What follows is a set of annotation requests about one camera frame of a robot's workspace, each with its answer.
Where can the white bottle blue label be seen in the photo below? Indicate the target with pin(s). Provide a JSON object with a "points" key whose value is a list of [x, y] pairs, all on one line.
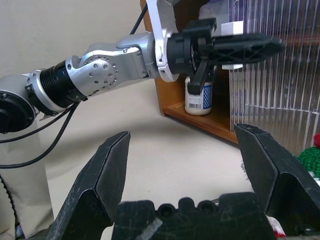
{"points": [[198, 105]]}

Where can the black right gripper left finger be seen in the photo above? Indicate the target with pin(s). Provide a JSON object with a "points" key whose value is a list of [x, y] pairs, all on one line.
{"points": [[100, 190]]}

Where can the brown wooden cabinet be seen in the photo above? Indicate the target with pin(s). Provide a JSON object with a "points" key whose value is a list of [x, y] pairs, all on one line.
{"points": [[215, 122]]}

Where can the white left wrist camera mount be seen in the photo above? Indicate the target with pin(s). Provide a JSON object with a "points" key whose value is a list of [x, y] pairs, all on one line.
{"points": [[160, 30]]}

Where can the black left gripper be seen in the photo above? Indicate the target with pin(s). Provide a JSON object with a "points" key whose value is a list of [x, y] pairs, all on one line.
{"points": [[180, 50]]}

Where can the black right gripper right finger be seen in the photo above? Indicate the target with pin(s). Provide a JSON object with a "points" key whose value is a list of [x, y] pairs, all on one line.
{"points": [[280, 185]]}

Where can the ribbed clear sliding door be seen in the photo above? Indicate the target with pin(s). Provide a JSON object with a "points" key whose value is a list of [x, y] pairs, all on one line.
{"points": [[237, 100], [287, 82]]}

